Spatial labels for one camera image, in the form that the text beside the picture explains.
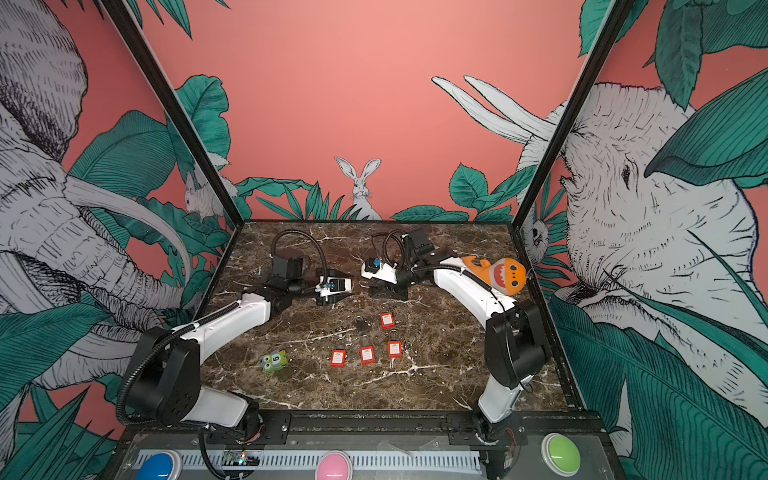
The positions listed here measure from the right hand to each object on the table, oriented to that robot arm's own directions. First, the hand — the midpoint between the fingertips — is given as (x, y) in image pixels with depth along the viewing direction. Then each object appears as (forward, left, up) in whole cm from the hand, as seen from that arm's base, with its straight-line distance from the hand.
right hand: (371, 284), depth 81 cm
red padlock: (-2, -4, -17) cm, 18 cm away
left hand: (+3, +6, 0) cm, 7 cm away
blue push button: (-40, +48, -15) cm, 64 cm away
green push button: (-37, -46, -16) cm, 61 cm away
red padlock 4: (-12, -7, -17) cm, 22 cm away
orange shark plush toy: (+10, -43, -11) cm, 45 cm away
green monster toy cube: (-16, +28, -16) cm, 36 cm away
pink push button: (-40, +7, -15) cm, 43 cm away
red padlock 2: (-15, +10, -16) cm, 24 cm away
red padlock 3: (-13, +2, -17) cm, 22 cm away
